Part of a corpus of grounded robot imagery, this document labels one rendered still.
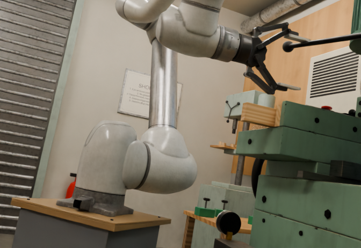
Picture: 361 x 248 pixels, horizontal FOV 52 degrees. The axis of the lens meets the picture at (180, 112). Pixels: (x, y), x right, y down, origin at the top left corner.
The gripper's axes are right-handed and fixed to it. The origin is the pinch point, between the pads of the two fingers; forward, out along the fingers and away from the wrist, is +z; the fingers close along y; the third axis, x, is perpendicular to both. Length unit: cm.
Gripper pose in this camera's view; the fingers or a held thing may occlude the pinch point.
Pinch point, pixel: (299, 64)
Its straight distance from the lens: 110.8
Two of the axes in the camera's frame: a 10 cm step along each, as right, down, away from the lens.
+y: 2.0, -9.8, 0.1
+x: -2.6, -0.5, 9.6
